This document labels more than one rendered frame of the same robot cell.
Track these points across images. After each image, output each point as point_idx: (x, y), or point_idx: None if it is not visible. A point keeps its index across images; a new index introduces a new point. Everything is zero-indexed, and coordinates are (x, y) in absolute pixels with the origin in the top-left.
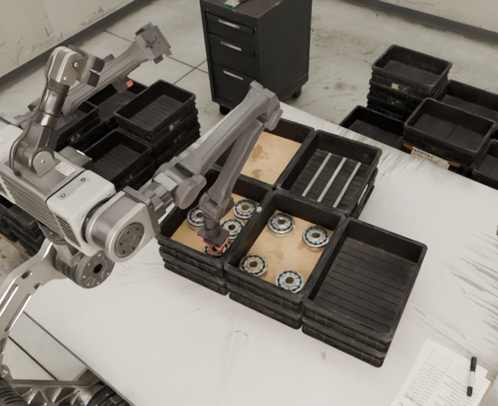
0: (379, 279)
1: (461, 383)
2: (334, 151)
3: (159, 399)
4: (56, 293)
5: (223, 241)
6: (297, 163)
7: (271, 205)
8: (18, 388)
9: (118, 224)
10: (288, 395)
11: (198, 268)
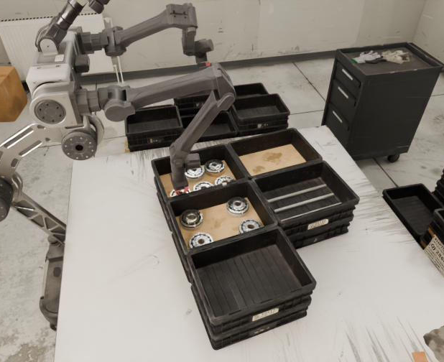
0: (266, 286)
1: None
2: (329, 184)
3: (77, 260)
4: (93, 171)
5: (179, 187)
6: (285, 173)
7: (238, 189)
8: (26, 203)
9: (42, 94)
10: (141, 317)
11: (162, 200)
